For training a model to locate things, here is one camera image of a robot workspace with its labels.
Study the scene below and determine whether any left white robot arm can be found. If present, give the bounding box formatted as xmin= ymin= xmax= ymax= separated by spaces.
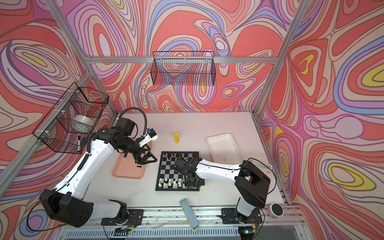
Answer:
xmin=39 ymin=118 xmax=158 ymax=228

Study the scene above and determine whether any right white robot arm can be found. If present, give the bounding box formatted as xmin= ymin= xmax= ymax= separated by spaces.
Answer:
xmin=172 ymin=158 xmax=271 ymax=217

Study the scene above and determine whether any pink plastic tray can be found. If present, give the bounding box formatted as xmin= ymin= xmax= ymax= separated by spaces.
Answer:
xmin=112 ymin=154 xmax=147 ymax=180

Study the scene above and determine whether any black and silver chessboard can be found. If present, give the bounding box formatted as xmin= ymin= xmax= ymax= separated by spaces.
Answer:
xmin=155 ymin=151 xmax=200 ymax=192

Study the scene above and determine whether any white plastic tray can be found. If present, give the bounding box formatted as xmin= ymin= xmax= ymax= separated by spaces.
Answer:
xmin=206 ymin=133 xmax=244 ymax=165

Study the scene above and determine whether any grey stapler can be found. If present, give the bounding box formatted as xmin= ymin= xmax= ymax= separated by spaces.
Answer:
xmin=180 ymin=199 xmax=200 ymax=232

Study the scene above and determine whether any black marker pen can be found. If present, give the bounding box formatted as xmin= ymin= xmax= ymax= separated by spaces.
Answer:
xmin=77 ymin=135 xmax=82 ymax=153

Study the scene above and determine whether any pink calculator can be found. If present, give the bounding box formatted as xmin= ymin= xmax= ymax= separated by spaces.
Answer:
xmin=251 ymin=160 xmax=272 ymax=175

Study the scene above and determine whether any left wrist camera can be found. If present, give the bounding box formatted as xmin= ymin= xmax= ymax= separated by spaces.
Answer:
xmin=138 ymin=129 xmax=158 ymax=147

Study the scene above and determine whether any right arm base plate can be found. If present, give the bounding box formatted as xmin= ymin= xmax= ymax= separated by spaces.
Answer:
xmin=219 ymin=208 xmax=263 ymax=226

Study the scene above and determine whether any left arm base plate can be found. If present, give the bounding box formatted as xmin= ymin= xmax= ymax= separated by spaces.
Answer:
xmin=101 ymin=209 xmax=144 ymax=227

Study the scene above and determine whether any left black wire basket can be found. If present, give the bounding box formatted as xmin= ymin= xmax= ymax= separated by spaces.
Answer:
xmin=33 ymin=83 xmax=109 ymax=154

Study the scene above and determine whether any black wire basket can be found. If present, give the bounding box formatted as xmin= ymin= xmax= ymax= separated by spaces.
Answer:
xmin=151 ymin=51 xmax=216 ymax=86
xmin=33 ymin=83 xmax=109 ymax=154

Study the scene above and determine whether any back black wire basket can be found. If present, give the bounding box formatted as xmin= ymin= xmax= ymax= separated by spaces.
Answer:
xmin=151 ymin=51 xmax=216 ymax=86

